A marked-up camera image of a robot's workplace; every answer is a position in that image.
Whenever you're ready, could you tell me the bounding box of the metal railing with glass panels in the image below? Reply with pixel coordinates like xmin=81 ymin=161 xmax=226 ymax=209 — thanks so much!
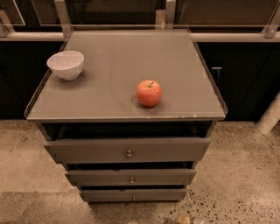
xmin=0 ymin=0 xmax=280 ymax=42

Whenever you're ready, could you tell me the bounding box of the grey bottom drawer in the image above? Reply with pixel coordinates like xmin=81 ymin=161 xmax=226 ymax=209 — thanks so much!
xmin=80 ymin=188 xmax=186 ymax=203

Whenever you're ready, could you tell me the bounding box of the grey drawer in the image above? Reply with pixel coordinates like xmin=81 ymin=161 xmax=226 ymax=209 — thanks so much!
xmin=66 ymin=169 xmax=196 ymax=186
xmin=80 ymin=188 xmax=186 ymax=203
xmin=45 ymin=137 xmax=210 ymax=164

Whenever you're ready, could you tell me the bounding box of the grey middle drawer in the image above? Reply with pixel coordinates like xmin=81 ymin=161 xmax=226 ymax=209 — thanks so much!
xmin=66 ymin=169 xmax=196 ymax=186

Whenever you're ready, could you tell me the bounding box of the grey drawer cabinet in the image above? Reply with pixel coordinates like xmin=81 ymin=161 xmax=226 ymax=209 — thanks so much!
xmin=25 ymin=30 xmax=227 ymax=191

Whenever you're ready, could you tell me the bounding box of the white pipe post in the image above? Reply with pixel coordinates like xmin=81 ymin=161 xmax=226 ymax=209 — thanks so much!
xmin=255 ymin=91 xmax=280 ymax=135

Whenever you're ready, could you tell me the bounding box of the red apple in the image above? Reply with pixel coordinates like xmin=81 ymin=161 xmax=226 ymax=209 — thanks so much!
xmin=136 ymin=80 xmax=162 ymax=107

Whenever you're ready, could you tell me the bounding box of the grey top drawer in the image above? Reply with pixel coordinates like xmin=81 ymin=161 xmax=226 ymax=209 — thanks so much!
xmin=45 ymin=137 xmax=210 ymax=164

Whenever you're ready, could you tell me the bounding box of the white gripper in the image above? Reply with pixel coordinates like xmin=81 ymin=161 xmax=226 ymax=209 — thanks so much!
xmin=163 ymin=213 xmax=208 ymax=224

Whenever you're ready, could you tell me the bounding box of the dark background cabinet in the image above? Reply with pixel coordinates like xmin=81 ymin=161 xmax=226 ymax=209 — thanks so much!
xmin=199 ymin=43 xmax=280 ymax=122

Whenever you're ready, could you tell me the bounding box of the white ceramic bowl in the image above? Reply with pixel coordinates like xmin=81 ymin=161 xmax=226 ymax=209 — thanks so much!
xmin=47 ymin=51 xmax=84 ymax=81

